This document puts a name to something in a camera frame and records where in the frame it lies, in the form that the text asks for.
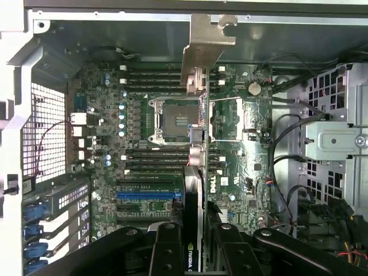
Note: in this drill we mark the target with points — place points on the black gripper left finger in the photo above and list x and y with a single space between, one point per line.
168 253

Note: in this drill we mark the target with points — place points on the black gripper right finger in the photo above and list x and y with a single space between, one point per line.
233 253

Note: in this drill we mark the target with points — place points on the black RAM slot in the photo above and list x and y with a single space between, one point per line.
155 165
155 82
155 88
155 69
155 76
155 152
155 158
155 172

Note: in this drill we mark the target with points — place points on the perforated metal slot cover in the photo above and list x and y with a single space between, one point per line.
83 219
72 198

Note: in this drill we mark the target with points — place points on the green motherboard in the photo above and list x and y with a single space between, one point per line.
244 161

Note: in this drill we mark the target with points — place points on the blue card retention clip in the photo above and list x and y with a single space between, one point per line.
34 267
36 209
36 230
37 248

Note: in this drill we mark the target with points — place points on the CPU socket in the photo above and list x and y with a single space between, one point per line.
172 115

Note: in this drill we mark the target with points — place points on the metal socket cover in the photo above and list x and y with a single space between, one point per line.
246 115

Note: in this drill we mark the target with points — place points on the silver coin battery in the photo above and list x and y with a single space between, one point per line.
254 88

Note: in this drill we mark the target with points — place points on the perforated metal drive cage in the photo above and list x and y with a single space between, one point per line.
353 95

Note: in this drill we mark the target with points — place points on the black open PC case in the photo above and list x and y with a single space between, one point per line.
143 40

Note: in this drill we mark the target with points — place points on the metal disk bay bracket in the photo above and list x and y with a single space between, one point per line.
322 138

